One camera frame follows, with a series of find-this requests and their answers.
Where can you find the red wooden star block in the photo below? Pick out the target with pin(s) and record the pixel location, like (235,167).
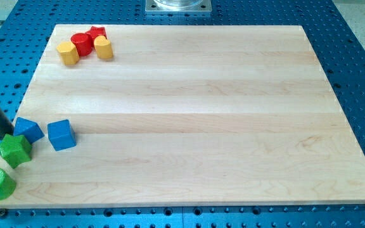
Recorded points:
(94,32)

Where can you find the green wooden star block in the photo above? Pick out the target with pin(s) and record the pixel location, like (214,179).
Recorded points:
(15,150)

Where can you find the light wooden board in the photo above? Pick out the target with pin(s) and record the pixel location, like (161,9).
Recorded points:
(189,116)

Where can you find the yellow wooden heart block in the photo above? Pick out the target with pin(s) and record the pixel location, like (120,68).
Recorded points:
(103,47)

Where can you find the red wooden cylinder block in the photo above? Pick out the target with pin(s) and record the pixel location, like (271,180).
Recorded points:
(83,43)

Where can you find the blue wooden cube block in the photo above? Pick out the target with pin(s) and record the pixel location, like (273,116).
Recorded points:
(61,135)

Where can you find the yellow wooden hexagon block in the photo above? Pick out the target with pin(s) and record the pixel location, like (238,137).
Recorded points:
(68,53)

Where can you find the blue wooden triangle block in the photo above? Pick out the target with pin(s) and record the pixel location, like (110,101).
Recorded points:
(29,129)

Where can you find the left board clamp screw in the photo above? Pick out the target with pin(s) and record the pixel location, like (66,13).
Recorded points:
(3,212)

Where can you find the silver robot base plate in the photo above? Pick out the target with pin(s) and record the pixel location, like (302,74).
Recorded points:
(162,6)

